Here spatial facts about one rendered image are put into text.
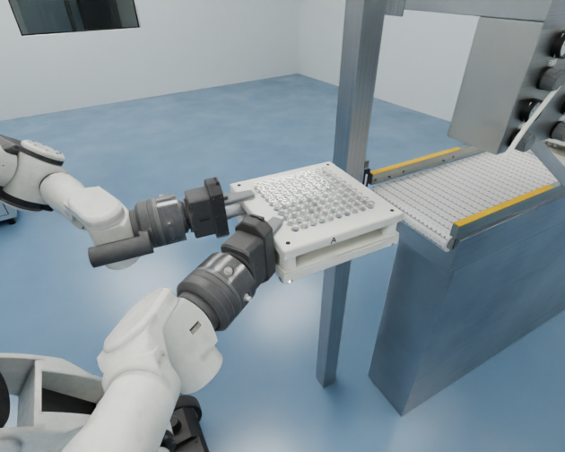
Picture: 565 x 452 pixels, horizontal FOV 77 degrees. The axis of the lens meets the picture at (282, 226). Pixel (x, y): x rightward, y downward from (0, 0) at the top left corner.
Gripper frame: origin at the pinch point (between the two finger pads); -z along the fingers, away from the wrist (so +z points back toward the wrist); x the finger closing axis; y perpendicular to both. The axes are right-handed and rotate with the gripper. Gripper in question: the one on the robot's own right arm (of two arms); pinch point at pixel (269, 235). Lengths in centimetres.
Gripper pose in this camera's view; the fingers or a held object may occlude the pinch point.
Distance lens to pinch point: 59.7
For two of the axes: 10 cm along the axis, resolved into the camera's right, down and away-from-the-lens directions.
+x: 0.4, 8.1, 5.9
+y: 8.7, 2.6, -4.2
